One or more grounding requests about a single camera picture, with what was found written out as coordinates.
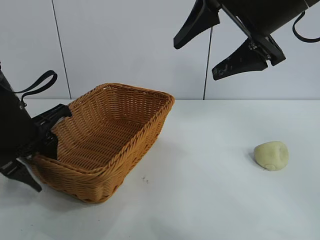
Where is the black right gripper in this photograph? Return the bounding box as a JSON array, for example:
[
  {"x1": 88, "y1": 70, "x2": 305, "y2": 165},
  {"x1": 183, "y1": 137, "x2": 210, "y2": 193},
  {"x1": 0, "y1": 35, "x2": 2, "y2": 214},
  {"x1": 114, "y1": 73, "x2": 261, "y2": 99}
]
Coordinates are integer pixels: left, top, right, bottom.
[{"x1": 173, "y1": 0, "x2": 287, "y2": 81}]

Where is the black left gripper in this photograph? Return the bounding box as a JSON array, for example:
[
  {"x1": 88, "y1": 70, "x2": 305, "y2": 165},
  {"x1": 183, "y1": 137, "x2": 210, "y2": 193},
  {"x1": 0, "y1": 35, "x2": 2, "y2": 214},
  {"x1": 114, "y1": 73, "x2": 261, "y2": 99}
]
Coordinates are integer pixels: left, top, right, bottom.
[{"x1": 0, "y1": 82, "x2": 73, "y2": 193}]

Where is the brown woven wicker basket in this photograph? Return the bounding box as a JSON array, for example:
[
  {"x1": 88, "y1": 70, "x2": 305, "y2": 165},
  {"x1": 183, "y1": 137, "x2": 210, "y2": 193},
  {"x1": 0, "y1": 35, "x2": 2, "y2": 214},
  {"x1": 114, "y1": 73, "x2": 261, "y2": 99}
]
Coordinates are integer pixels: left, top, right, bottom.
[{"x1": 31, "y1": 82, "x2": 176, "y2": 204}]

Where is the pale yellow egg yolk pastry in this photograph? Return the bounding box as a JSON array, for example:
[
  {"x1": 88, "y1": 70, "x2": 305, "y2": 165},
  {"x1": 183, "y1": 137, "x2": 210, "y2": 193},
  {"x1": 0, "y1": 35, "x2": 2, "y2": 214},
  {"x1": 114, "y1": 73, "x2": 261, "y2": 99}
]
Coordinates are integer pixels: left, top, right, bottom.
[{"x1": 253, "y1": 140, "x2": 290, "y2": 172}]

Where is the black right arm cable loop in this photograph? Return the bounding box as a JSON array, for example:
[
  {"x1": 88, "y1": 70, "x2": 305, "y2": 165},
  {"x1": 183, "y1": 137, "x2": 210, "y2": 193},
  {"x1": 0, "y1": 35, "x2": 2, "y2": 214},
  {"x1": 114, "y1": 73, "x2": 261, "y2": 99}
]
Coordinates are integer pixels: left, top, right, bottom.
[{"x1": 292, "y1": 11, "x2": 320, "y2": 44}]

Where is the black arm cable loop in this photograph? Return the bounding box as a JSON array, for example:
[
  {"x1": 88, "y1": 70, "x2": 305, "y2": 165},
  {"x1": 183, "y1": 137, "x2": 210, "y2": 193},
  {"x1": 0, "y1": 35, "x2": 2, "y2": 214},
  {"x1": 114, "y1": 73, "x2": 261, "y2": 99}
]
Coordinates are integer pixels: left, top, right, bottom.
[
  {"x1": 13, "y1": 70, "x2": 58, "y2": 98},
  {"x1": 292, "y1": 11, "x2": 320, "y2": 44}
]

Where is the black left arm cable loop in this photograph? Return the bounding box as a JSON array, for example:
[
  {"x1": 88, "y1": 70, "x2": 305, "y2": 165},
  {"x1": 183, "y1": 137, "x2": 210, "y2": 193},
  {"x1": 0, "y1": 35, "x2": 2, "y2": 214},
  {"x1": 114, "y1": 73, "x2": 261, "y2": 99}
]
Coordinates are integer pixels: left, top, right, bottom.
[{"x1": 13, "y1": 70, "x2": 58, "y2": 98}]

